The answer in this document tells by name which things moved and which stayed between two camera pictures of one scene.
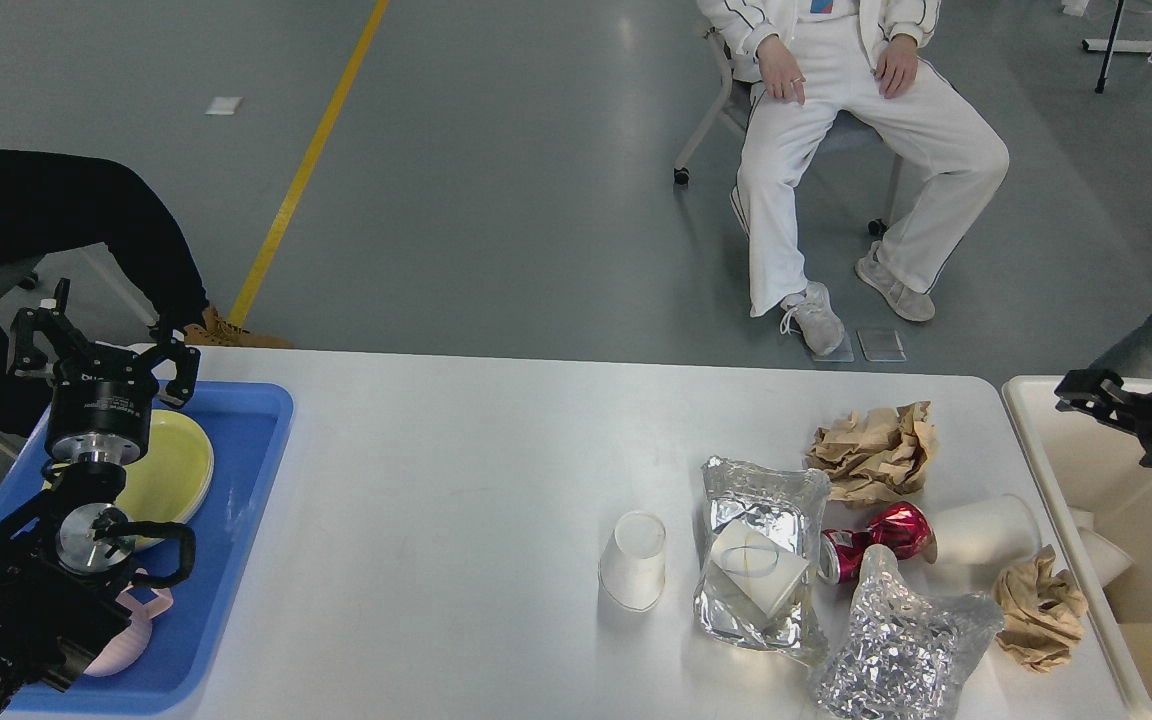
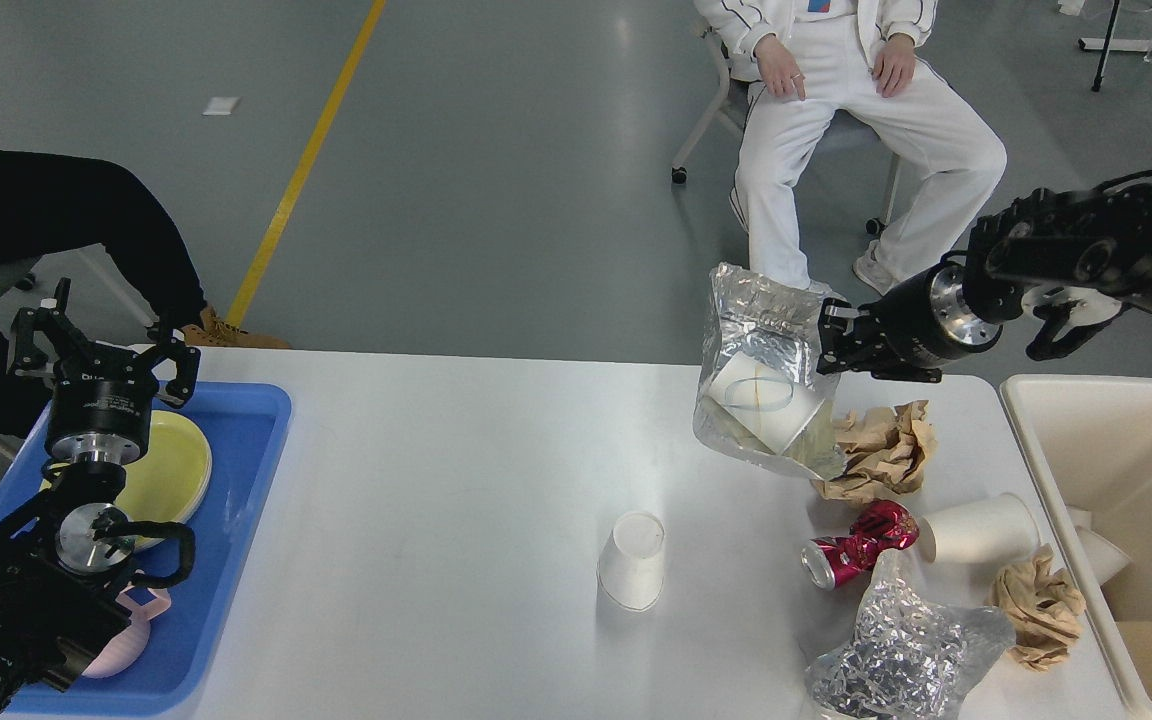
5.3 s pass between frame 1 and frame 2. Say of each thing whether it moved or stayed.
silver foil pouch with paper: moved
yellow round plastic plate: stayed
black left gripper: stayed
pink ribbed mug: stayed
